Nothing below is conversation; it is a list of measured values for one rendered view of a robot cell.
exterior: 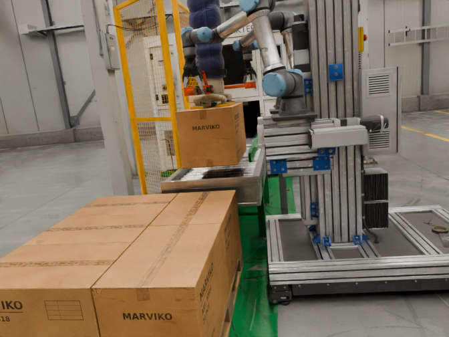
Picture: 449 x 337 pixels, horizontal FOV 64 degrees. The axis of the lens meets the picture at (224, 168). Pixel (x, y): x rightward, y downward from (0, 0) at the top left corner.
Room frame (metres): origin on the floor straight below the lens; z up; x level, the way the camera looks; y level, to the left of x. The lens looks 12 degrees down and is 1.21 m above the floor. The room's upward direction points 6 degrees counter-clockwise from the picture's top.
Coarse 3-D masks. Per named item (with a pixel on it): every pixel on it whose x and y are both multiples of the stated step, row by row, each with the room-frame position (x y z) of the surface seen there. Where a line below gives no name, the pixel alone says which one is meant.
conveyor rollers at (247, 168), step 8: (248, 144) 4.14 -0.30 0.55; (248, 152) 3.68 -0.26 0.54; (256, 152) 3.58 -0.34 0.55; (248, 160) 3.23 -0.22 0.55; (256, 160) 3.21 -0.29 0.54; (192, 168) 3.14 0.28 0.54; (200, 168) 3.12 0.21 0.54; (208, 168) 3.10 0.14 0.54; (216, 168) 3.02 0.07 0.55; (224, 168) 3.00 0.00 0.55; (232, 168) 2.98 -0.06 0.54; (240, 168) 2.97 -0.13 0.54; (248, 168) 2.89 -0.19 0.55; (184, 176) 2.87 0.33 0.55; (192, 176) 2.86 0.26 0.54; (200, 176) 2.84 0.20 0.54; (208, 176) 2.83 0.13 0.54; (216, 176) 2.74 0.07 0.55; (224, 176) 2.73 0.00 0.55; (232, 176) 2.71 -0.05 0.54; (240, 176) 2.70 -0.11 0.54
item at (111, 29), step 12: (108, 0) 5.51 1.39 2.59; (360, 0) 4.92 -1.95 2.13; (360, 12) 4.92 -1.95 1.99; (360, 24) 4.92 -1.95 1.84; (120, 60) 5.59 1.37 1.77; (120, 72) 5.53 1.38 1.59; (120, 84) 5.51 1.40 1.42; (120, 96) 5.52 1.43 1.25; (132, 144) 5.55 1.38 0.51; (132, 156) 5.51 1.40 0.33; (132, 168) 5.52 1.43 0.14
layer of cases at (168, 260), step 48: (192, 192) 2.37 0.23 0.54; (48, 240) 1.74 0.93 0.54; (96, 240) 1.68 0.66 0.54; (144, 240) 1.61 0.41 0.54; (192, 240) 1.55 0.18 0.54; (240, 240) 2.29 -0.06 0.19; (0, 288) 1.28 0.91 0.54; (48, 288) 1.25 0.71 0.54; (96, 288) 1.21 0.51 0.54; (144, 288) 1.18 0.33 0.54; (192, 288) 1.15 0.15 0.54; (0, 336) 1.29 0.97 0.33; (48, 336) 1.25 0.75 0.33; (96, 336) 1.22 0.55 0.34; (144, 336) 1.18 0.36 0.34; (192, 336) 1.15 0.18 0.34
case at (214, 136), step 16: (176, 112) 2.50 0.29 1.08; (192, 112) 2.48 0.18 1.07; (208, 112) 2.46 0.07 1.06; (224, 112) 2.44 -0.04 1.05; (240, 112) 2.81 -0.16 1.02; (192, 128) 2.48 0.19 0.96; (208, 128) 2.46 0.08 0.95; (224, 128) 2.44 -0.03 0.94; (240, 128) 2.72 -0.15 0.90; (192, 144) 2.48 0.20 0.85; (208, 144) 2.46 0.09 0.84; (224, 144) 2.44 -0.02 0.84; (240, 144) 2.64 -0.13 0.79; (192, 160) 2.49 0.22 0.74; (208, 160) 2.47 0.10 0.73; (224, 160) 2.44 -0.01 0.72; (240, 160) 2.57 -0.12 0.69
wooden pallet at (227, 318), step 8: (240, 256) 2.21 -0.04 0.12; (240, 264) 2.18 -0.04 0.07; (240, 272) 2.17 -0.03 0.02; (232, 288) 1.99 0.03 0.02; (232, 296) 1.79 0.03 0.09; (232, 304) 1.77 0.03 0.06; (224, 312) 1.57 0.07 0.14; (232, 312) 1.75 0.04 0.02; (224, 320) 1.67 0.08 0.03; (224, 328) 1.62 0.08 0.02; (224, 336) 1.56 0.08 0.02
